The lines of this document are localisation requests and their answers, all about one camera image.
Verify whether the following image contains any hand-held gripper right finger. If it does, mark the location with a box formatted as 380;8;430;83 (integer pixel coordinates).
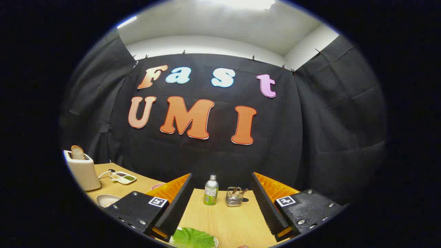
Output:
250;172;348;242

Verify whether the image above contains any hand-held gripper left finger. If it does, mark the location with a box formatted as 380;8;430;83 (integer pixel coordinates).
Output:
103;173;193;242

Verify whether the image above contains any green lettuce leaf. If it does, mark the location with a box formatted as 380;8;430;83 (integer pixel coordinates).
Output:
172;227;216;248

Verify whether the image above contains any toasted bread slice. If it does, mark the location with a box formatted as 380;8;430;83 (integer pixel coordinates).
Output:
71;145;86;160

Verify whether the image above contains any green label metal bottle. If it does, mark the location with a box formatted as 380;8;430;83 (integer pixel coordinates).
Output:
204;175;219;206

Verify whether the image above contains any white irregular plate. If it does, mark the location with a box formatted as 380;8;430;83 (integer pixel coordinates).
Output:
169;227;219;248

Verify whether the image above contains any white divided dish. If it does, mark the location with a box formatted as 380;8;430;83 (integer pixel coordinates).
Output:
110;171;137;185

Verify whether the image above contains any white round plate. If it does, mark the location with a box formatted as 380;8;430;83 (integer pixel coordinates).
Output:
96;194;122;208

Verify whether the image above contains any white toaster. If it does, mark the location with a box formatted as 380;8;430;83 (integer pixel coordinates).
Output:
63;150;102;192

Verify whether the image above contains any metal wire basket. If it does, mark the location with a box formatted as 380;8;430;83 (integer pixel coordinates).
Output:
226;187;244;207

